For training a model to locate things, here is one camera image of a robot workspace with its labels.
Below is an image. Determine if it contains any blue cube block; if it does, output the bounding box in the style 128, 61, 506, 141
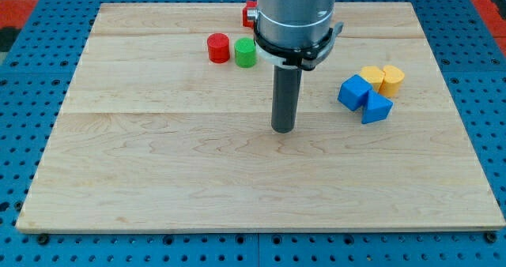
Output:
338, 74, 372, 111

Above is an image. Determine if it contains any green cylinder block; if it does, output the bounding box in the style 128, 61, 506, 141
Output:
234, 37, 257, 68

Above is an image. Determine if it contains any red star block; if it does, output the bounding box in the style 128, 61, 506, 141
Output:
242, 0, 257, 28

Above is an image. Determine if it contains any yellow half-round block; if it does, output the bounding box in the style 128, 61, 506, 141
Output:
379, 65, 406, 97

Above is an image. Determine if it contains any red cylinder block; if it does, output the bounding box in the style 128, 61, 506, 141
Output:
206, 33, 230, 63

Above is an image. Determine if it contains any light wooden board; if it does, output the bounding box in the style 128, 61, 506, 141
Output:
17, 2, 505, 234

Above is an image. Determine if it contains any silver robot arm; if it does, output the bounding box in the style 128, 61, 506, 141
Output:
256, 0, 335, 49

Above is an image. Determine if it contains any blue triangular prism block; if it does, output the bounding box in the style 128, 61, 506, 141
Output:
361, 91, 394, 124

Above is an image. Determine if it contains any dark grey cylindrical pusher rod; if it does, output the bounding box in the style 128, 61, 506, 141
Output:
271, 66, 302, 134

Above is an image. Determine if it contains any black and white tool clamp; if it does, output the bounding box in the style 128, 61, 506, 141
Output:
254, 21, 344, 71

